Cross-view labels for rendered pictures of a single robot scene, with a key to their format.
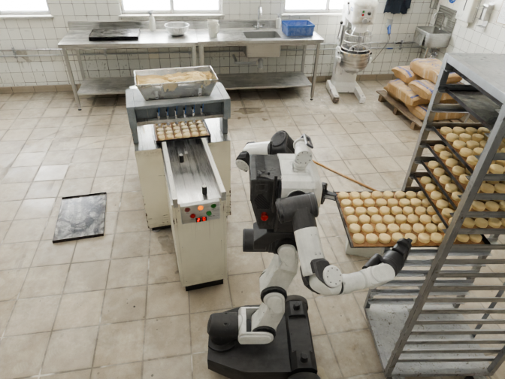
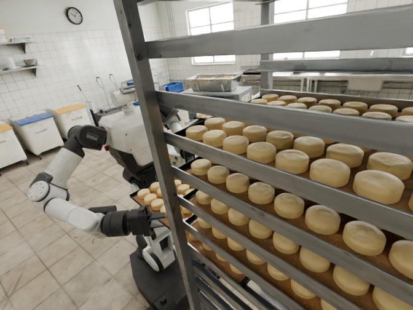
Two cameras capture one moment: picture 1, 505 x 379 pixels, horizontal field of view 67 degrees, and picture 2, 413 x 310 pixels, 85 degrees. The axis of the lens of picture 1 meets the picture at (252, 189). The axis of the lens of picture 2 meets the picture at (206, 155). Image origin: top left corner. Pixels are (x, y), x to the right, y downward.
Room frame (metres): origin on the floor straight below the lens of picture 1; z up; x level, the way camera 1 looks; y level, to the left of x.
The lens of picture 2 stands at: (0.95, -1.26, 1.69)
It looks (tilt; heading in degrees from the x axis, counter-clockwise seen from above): 28 degrees down; 51
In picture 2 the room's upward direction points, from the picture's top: 7 degrees counter-clockwise
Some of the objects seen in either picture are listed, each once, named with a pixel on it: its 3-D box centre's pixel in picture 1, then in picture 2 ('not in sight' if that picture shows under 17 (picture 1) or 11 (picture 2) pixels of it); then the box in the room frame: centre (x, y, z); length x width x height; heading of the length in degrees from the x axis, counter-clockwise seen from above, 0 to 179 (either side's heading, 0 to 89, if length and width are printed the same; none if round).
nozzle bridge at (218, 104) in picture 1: (179, 115); (216, 105); (2.63, 0.57, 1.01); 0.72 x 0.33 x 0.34; 107
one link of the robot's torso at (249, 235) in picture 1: (271, 235); (140, 175); (1.35, -0.10, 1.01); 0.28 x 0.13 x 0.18; 93
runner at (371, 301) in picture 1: (416, 301); not in sight; (1.60, -1.10, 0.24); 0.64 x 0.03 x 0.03; 93
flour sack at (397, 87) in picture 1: (411, 91); not in sight; (5.06, -2.14, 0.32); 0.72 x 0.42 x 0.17; 15
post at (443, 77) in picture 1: (397, 212); (264, 210); (1.61, -0.80, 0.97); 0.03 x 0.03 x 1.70; 3
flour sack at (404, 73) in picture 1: (420, 74); not in sight; (5.36, -2.33, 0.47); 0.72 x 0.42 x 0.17; 101
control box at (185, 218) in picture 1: (200, 211); (171, 160); (1.80, 0.32, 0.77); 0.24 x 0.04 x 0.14; 107
